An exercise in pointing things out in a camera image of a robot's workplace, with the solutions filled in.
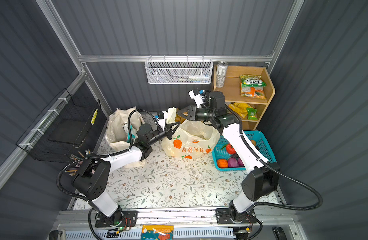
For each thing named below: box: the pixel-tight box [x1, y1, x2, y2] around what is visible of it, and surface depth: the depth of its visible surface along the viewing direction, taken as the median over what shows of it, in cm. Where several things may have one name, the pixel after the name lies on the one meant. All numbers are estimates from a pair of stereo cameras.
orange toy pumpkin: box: [217, 158, 229, 169], surface depth 88 cm
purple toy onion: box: [227, 157, 240, 168], surface depth 88 cm
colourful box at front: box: [140, 225, 174, 240], surface depth 71 cm
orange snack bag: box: [240, 78, 267, 99], surface depth 87 cm
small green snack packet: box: [246, 107, 258, 120], surface depth 97 cm
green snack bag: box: [239, 74, 267, 88], surface depth 88 cm
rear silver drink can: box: [216, 61, 228, 88], surface depth 84 cm
